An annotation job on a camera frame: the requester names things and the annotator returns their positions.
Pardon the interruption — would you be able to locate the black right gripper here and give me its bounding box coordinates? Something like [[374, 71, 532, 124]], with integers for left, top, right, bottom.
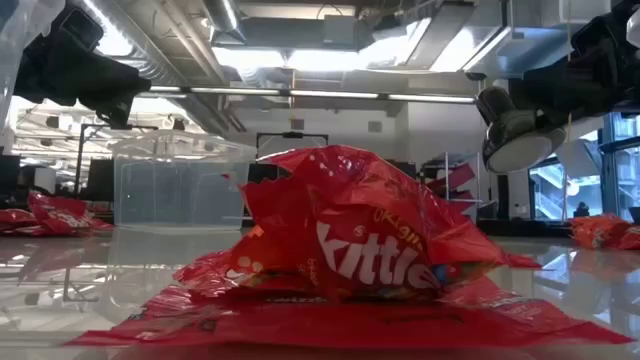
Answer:
[[509, 0, 640, 122]]

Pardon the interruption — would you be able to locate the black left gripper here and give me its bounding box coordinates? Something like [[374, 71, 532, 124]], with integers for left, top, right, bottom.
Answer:
[[14, 7, 151, 126]]

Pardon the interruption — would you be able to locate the clear plastic bin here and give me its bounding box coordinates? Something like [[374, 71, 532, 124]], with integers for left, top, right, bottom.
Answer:
[[112, 129, 257, 234]]

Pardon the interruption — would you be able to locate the red Skittles candy packet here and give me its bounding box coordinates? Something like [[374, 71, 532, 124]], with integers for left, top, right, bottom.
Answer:
[[84, 218, 115, 236], [27, 192, 96, 235], [0, 208, 40, 234], [172, 144, 544, 304]]

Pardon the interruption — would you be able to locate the black metal stand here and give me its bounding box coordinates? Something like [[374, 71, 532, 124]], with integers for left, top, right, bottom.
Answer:
[[74, 122, 134, 197]]

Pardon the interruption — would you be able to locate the red shelf rack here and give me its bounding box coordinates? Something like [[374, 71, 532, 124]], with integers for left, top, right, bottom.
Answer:
[[421, 151, 485, 215]]

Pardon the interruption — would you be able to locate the ceiling light strip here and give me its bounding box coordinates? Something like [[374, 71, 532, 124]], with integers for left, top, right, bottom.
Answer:
[[149, 85, 476, 105]]

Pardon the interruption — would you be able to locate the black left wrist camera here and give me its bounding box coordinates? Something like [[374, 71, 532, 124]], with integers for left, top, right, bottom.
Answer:
[[58, 5, 105, 52]]

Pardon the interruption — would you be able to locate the black metal rig frame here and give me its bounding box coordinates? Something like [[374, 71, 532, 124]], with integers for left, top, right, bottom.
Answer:
[[255, 131, 330, 159]]

